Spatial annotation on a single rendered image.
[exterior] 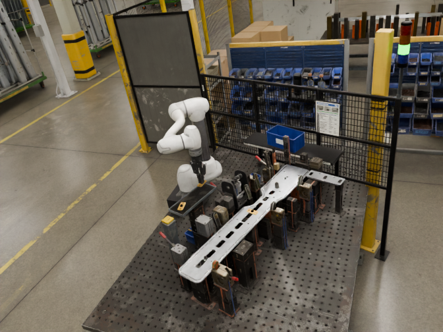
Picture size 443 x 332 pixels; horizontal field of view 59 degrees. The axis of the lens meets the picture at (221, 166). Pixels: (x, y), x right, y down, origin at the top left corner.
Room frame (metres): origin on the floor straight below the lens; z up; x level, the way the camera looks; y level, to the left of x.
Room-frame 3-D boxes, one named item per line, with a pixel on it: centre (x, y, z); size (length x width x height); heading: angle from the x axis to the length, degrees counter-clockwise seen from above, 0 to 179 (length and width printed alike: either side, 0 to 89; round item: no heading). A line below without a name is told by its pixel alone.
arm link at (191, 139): (2.35, 0.17, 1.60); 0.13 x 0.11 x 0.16; 104
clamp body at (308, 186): (2.37, -0.59, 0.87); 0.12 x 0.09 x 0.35; 47
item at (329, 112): (2.89, -0.93, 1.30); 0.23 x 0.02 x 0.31; 47
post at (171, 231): (2.08, 0.41, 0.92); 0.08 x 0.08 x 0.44; 47
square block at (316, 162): (2.66, -0.76, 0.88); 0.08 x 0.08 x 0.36; 47
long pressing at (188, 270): (2.19, -0.16, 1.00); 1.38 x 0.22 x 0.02; 137
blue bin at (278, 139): (3.03, -0.60, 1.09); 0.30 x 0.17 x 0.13; 40
